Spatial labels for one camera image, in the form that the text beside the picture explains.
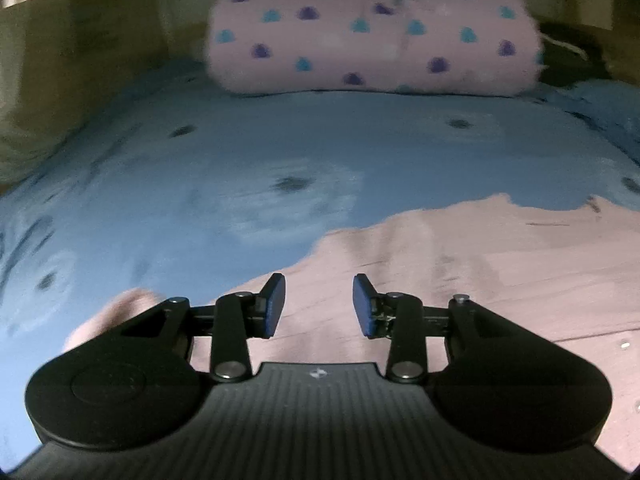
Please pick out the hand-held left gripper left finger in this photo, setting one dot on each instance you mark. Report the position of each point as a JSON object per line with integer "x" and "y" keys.
{"x": 274, "y": 305}

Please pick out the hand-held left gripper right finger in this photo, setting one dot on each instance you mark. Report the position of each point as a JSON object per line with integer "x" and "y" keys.
{"x": 365, "y": 310}

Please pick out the pink small garment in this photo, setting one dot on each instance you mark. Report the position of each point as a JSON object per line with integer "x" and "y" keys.
{"x": 450, "y": 260}

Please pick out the blue patterned bed sheet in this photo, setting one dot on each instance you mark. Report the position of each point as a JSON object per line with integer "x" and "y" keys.
{"x": 200, "y": 160}

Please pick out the pink heart-print rolled blanket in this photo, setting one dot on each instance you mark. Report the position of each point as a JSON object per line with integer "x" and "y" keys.
{"x": 360, "y": 35}

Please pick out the dark cloth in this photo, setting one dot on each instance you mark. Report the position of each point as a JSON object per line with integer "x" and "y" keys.
{"x": 575, "y": 67}

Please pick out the wooden bed frame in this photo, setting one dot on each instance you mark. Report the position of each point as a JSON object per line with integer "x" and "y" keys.
{"x": 115, "y": 15}

